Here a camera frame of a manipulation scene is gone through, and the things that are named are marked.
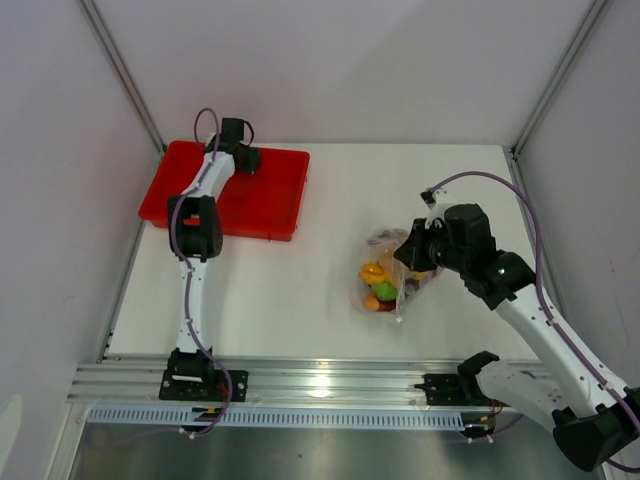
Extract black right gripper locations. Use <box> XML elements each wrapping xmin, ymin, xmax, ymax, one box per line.
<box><xmin>394</xmin><ymin>217</ymin><xmax>469</xmax><ymax>274</ymax></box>

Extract clear zip bag pink dots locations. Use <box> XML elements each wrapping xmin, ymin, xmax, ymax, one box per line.
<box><xmin>348</xmin><ymin>228</ymin><xmax>443</xmax><ymax>324</ymax></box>

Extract ginger root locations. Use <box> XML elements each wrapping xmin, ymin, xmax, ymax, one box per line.
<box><xmin>358</xmin><ymin>263</ymin><xmax>391</xmax><ymax>285</ymax></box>

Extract yellow lemon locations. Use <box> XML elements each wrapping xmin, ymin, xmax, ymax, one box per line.
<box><xmin>408</xmin><ymin>270</ymin><xmax>430</xmax><ymax>281</ymax></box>

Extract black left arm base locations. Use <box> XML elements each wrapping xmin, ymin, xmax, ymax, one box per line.
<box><xmin>159</xmin><ymin>349</ymin><xmax>249</xmax><ymax>402</ymax></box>

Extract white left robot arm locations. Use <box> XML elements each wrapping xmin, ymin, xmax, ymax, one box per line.
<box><xmin>168</xmin><ymin>117</ymin><xmax>260</xmax><ymax>354</ymax></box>

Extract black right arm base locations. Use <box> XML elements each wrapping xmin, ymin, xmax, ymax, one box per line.
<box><xmin>413</xmin><ymin>351</ymin><xmax>500</xmax><ymax>407</ymax></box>

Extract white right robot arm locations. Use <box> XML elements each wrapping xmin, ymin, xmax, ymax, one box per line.
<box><xmin>394</xmin><ymin>201</ymin><xmax>639</xmax><ymax>472</ymax></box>

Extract red plastic bin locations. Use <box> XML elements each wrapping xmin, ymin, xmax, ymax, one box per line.
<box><xmin>138</xmin><ymin>140</ymin><xmax>310</xmax><ymax>242</ymax></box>

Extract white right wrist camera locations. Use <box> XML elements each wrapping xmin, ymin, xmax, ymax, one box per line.
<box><xmin>420</xmin><ymin>188</ymin><xmax>458</xmax><ymax>228</ymax></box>

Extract aluminium frame post left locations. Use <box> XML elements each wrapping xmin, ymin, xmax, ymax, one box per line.
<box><xmin>76</xmin><ymin>0</ymin><xmax>167</xmax><ymax>153</ymax></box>

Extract aluminium frame post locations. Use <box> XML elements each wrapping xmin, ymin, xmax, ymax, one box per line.
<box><xmin>510</xmin><ymin>0</ymin><xmax>614</xmax><ymax>161</ymax></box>
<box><xmin>76</xmin><ymin>0</ymin><xmax>167</xmax><ymax>153</ymax></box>

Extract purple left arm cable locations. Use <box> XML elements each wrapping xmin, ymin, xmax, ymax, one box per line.
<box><xmin>112</xmin><ymin>108</ymin><xmax>256</xmax><ymax>449</ymax></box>

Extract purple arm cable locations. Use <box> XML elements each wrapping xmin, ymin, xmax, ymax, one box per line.
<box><xmin>424</xmin><ymin>171</ymin><xmax>640</xmax><ymax>474</ymax></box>
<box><xmin>112</xmin><ymin>108</ymin><xmax>256</xmax><ymax>449</ymax></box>

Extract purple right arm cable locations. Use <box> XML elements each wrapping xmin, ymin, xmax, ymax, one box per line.
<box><xmin>424</xmin><ymin>171</ymin><xmax>640</xmax><ymax>474</ymax></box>

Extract white slotted cable duct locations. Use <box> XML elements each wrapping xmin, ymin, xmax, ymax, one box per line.
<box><xmin>87</xmin><ymin>404</ymin><xmax>465</xmax><ymax>432</ymax></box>

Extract aluminium mounting rail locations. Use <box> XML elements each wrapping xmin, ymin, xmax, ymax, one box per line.
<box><xmin>67</xmin><ymin>356</ymin><xmax>459</xmax><ymax>410</ymax></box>

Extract aluminium frame post right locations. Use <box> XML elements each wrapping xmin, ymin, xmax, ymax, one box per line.
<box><xmin>510</xmin><ymin>0</ymin><xmax>614</xmax><ymax>161</ymax></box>

